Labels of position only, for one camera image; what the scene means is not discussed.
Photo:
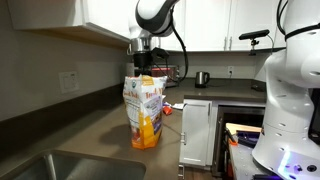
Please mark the stainless steel sink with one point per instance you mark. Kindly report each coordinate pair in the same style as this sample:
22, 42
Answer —
76, 166

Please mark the steel electric kettle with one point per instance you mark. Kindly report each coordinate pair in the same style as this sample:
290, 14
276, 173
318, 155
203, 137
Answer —
201, 79

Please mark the orange white snack packet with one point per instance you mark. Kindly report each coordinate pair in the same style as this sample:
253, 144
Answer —
145, 113

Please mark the black camera on stand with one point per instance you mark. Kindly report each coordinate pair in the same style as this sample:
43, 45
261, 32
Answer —
254, 36

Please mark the white perforated robot table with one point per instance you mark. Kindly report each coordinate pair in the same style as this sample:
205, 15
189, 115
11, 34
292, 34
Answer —
243, 160

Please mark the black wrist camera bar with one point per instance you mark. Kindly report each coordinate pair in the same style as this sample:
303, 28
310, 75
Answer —
160, 55

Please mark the small white wall socket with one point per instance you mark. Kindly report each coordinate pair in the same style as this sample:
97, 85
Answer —
230, 70

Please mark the wooden board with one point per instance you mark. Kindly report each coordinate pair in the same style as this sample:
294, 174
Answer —
243, 127

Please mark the red orange sachet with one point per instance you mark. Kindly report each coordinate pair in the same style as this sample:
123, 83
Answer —
167, 109

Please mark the toaster oven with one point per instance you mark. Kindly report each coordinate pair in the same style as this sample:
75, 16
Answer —
170, 76

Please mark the white wall outlet plate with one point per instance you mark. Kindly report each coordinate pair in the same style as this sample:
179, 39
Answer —
69, 82

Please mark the white cabinet door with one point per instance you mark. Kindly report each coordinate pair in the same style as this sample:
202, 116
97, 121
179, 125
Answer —
196, 131

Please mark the white purple sachet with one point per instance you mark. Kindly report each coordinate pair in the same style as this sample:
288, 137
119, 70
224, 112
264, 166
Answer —
178, 106

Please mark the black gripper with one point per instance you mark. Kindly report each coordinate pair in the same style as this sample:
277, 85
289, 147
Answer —
143, 61

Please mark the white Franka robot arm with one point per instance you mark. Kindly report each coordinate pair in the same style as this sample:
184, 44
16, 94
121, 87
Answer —
293, 93

